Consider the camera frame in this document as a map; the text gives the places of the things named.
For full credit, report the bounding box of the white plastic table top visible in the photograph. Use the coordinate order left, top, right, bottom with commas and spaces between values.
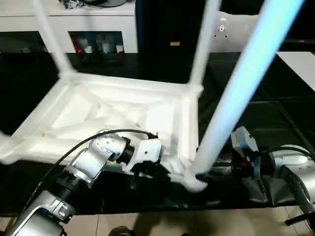
0, 72, 208, 194

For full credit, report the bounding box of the black metal bench leg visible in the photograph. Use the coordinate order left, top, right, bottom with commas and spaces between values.
284, 212, 315, 227

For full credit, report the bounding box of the white flat board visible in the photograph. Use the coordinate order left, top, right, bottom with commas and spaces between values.
275, 51, 315, 93

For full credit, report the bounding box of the grey cushion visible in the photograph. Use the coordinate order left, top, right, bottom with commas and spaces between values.
210, 12, 291, 53

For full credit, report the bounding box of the red box in cabinet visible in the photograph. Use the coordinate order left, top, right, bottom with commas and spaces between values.
71, 36, 81, 53

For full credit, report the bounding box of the black work mat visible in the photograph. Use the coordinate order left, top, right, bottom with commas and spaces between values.
0, 51, 315, 217

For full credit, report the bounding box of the tall black cabinet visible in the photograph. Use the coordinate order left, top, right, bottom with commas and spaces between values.
134, 0, 210, 62

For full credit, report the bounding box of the white cabinet with glass doors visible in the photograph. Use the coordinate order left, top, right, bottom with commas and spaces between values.
0, 0, 139, 55

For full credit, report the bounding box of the round grey appliance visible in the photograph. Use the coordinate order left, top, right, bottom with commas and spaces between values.
90, 0, 129, 7

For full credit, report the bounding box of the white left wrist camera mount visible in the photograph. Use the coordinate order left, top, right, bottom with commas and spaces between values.
122, 138, 165, 176

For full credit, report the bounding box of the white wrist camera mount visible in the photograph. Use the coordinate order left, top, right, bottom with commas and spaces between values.
122, 138, 165, 176
230, 126, 262, 180

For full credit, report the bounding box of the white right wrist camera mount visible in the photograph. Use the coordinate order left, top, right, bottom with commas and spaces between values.
230, 126, 262, 180

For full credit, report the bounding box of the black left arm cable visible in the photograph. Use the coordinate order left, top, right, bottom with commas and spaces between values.
9, 128, 160, 222

